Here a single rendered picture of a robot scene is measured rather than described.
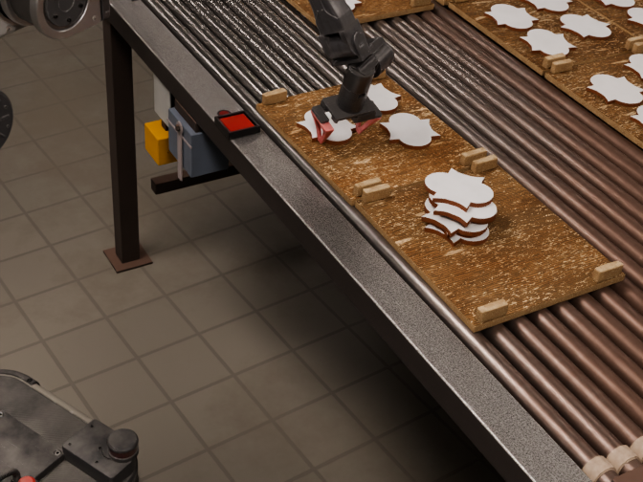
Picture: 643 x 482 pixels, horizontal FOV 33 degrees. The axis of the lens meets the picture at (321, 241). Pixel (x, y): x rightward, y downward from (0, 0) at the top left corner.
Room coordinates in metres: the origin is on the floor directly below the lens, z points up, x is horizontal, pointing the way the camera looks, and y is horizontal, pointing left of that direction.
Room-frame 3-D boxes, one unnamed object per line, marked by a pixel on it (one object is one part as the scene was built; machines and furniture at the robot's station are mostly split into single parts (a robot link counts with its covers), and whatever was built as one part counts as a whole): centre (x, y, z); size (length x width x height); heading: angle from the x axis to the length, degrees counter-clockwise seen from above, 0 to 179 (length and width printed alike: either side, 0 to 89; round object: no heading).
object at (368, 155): (2.03, -0.08, 0.93); 0.41 x 0.35 x 0.02; 34
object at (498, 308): (1.45, -0.31, 0.95); 0.06 x 0.02 x 0.03; 122
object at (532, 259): (1.68, -0.32, 0.93); 0.41 x 0.35 x 0.02; 32
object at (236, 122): (2.03, 0.21, 0.92); 0.06 x 0.06 x 0.01; 33
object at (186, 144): (2.19, 0.32, 0.77); 0.14 x 0.11 x 0.18; 33
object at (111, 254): (2.66, 0.61, 0.43); 0.12 x 0.12 x 0.85; 33
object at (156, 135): (2.34, 0.42, 0.74); 0.09 x 0.08 x 0.24; 33
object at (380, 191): (1.78, -0.10, 0.95); 0.06 x 0.02 x 0.03; 122
